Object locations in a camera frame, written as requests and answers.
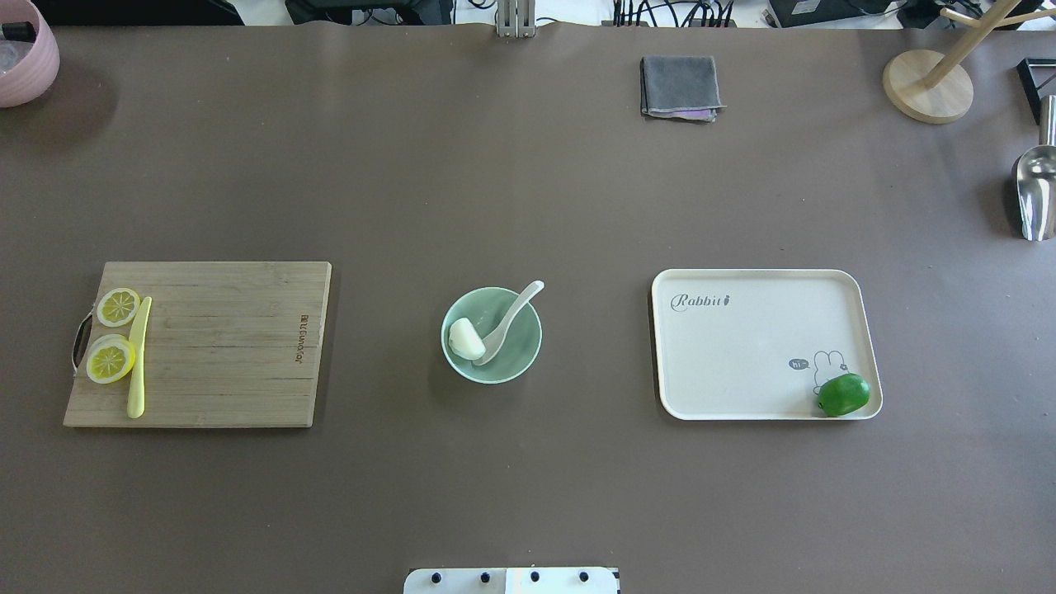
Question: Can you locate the steel scoop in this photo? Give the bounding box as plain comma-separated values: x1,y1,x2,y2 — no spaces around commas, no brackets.
1014,95,1055,242

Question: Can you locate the wooden mug tree stand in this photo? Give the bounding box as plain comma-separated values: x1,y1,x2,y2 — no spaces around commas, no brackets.
882,1,1055,125

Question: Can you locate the grey folded cloth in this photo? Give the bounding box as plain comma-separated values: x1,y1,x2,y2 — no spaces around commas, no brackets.
640,55,725,123

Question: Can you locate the yellow plastic knife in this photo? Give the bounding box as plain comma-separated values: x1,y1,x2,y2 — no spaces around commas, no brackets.
127,296,153,420

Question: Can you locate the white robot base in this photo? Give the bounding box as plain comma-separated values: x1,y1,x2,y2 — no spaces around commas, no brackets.
403,565,621,593

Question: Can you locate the light green bowl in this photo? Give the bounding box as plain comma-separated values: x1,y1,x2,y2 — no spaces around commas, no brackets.
439,287,543,384

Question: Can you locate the pink bowl with ice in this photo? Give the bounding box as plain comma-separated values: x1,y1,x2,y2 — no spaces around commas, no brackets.
1,1,60,109

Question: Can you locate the wooden cutting board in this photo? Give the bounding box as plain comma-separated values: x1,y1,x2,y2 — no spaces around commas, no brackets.
64,261,332,429

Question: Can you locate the lemon slice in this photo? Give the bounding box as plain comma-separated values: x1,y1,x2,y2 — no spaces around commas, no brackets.
95,287,142,328
86,333,137,384

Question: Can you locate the aluminium frame post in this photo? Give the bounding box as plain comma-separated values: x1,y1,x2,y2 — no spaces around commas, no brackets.
495,0,536,38

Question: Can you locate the green lime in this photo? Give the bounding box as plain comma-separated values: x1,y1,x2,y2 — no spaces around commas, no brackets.
818,373,872,417

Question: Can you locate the white rabbit tray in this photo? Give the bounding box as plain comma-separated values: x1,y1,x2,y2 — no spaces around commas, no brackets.
650,268,884,421

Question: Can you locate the white ceramic spoon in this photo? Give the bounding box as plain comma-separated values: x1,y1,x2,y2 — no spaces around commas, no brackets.
473,280,545,367

